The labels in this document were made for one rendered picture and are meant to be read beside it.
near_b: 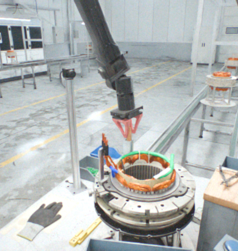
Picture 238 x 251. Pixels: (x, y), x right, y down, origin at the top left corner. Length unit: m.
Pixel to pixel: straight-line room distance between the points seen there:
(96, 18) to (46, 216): 0.83
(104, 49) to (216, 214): 0.61
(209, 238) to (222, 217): 0.10
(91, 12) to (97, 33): 0.06
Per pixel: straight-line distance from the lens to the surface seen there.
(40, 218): 1.14
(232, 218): 0.86
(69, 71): 1.06
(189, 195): 0.75
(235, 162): 1.10
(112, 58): 0.73
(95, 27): 0.67
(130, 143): 0.84
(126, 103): 0.78
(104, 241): 0.65
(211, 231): 0.91
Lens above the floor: 1.53
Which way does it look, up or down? 21 degrees down
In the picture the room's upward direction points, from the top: straight up
